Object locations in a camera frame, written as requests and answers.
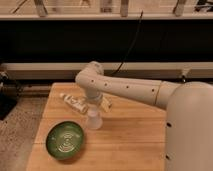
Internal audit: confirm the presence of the white rectangular packet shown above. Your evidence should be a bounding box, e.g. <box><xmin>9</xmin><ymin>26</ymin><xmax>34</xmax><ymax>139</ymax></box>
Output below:
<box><xmin>101</xmin><ymin>98</ymin><xmax>112</xmax><ymax>112</ymax></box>

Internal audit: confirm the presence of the green ceramic bowl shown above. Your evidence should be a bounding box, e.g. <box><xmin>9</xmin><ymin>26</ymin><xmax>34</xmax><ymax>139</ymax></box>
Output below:
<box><xmin>45</xmin><ymin>121</ymin><xmax>84</xmax><ymax>160</ymax></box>

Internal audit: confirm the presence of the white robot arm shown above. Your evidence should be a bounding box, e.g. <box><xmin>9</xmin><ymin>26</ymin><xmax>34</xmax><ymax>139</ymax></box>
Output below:
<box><xmin>75</xmin><ymin>61</ymin><xmax>213</xmax><ymax>171</ymax></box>

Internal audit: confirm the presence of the black hanging cable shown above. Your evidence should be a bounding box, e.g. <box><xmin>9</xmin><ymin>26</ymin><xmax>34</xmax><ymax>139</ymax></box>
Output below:
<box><xmin>107</xmin><ymin>9</ymin><xmax>145</xmax><ymax>77</ymax></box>

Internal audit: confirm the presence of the white tube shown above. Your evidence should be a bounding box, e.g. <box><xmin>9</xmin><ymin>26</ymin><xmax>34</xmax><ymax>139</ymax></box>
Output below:
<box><xmin>60</xmin><ymin>93</ymin><xmax>88</xmax><ymax>114</ymax></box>

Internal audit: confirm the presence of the black equipment at left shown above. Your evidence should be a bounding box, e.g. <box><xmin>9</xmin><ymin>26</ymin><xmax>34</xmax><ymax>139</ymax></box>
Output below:
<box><xmin>0</xmin><ymin>71</ymin><xmax>20</xmax><ymax>120</ymax></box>

